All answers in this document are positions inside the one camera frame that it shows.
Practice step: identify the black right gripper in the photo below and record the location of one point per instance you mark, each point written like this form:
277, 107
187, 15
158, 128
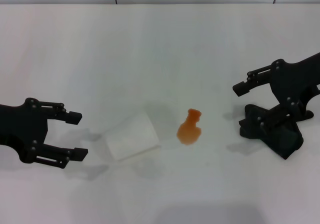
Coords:
295, 79

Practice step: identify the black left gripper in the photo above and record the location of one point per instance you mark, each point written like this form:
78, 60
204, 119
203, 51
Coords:
22, 129

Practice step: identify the dark blue rag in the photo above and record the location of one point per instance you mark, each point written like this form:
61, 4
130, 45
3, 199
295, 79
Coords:
285, 144

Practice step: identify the white paper cup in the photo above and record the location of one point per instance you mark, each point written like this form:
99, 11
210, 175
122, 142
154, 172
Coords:
132, 136

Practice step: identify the brown water stain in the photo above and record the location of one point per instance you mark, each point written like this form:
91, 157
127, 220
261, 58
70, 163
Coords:
188, 131

